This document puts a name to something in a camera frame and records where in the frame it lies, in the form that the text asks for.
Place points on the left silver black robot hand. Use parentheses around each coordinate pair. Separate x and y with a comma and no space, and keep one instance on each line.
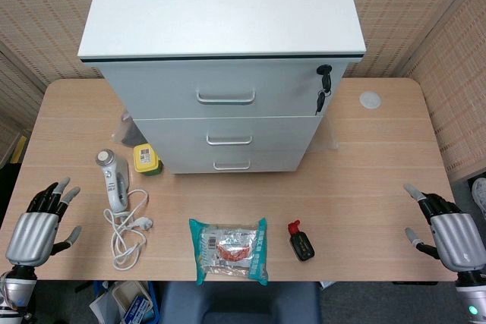
(32,236)

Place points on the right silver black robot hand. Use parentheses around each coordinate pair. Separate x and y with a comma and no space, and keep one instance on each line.
(453,236)

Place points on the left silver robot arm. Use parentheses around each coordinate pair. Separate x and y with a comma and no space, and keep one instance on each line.
(17,290)

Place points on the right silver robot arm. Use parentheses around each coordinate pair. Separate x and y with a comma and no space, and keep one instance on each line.
(471,297)

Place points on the white drawer with keyhole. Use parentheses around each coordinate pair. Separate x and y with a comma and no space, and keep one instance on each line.
(163,89)

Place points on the white three-drawer cabinet body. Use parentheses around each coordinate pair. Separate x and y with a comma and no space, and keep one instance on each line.
(220,5)

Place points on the white shoe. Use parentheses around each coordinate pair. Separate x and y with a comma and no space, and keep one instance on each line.
(480,195)

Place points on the yellow flat object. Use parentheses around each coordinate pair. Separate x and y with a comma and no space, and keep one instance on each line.
(18,149)

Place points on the white paper sheets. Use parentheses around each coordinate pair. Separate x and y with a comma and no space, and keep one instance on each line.
(102,307)

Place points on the white box with blue print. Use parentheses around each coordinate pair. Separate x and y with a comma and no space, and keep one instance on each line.
(133,303)

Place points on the green jar with yellow lid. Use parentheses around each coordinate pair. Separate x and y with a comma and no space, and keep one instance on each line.
(146,157)

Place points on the clear plastic bag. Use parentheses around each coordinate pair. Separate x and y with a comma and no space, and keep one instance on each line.
(123,126)

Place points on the black bottle with red cap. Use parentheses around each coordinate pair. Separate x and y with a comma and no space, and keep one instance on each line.
(302,246)

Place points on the grey round desk grommet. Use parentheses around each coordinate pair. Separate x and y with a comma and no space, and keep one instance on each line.
(370,99)

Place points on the black hanging key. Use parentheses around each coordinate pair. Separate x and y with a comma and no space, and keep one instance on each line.
(320,102)

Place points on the teal snack packet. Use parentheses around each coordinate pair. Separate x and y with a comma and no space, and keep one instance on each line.
(228,248)

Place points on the black key in lock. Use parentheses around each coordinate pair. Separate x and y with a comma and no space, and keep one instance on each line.
(325,70)

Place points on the dark blue chair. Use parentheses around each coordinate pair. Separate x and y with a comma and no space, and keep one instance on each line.
(239,303)

